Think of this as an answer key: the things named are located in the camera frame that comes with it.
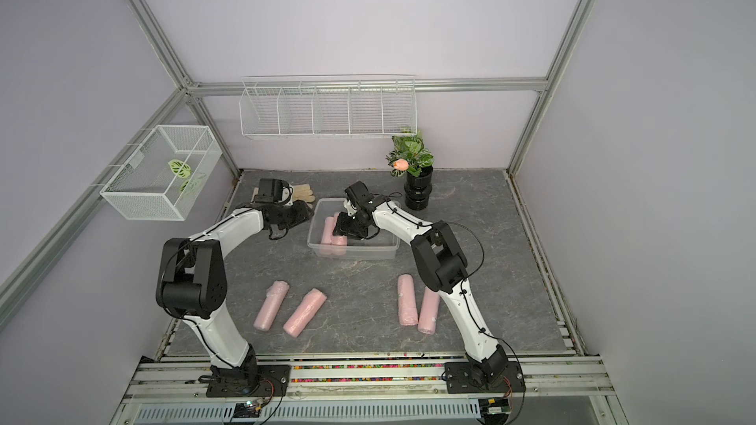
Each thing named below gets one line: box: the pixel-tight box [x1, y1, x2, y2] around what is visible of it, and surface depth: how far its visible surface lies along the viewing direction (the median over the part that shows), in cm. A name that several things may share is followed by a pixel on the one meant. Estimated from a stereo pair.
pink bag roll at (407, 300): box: [397, 273, 419, 327], surface depth 85 cm
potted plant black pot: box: [385, 129, 435, 211], surface depth 93 cm
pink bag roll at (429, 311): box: [417, 286, 441, 335], surface depth 83 cm
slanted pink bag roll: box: [320, 216, 336, 244], surface depth 100 cm
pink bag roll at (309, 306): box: [283, 288, 328, 338], surface depth 84 cm
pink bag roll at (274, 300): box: [252, 280, 291, 332], surface depth 86 cm
